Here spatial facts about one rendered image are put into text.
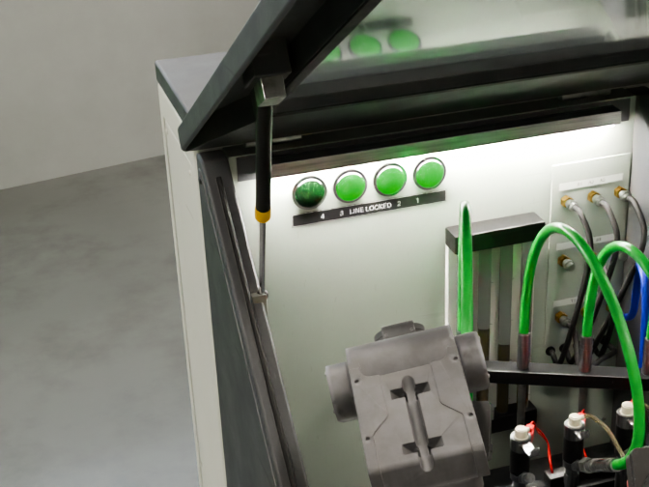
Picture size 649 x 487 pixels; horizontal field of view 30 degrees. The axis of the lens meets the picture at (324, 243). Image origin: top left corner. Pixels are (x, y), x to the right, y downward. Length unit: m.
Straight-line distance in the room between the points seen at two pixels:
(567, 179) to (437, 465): 1.12
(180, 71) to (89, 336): 2.44
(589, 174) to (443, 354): 1.07
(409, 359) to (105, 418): 2.97
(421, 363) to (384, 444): 0.07
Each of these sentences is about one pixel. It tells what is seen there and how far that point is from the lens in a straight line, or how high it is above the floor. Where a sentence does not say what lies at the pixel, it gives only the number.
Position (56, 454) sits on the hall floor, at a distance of 3.65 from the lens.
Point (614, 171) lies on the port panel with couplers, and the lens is 1.89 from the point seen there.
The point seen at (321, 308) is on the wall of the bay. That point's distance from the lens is 1.78.
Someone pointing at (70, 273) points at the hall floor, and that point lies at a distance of 4.65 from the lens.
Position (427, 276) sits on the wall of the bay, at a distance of 1.82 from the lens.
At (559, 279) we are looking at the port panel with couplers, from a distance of 1.92.
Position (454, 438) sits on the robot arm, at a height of 1.61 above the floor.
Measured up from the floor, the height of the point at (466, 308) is 1.37.
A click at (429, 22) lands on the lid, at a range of 1.23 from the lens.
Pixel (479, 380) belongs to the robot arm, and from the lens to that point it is 0.84.
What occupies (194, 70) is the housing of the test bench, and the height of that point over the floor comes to 1.50.
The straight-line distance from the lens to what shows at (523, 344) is 1.79.
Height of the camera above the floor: 2.06
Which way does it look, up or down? 26 degrees down
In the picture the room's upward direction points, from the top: 3 degrees counter-clockwise
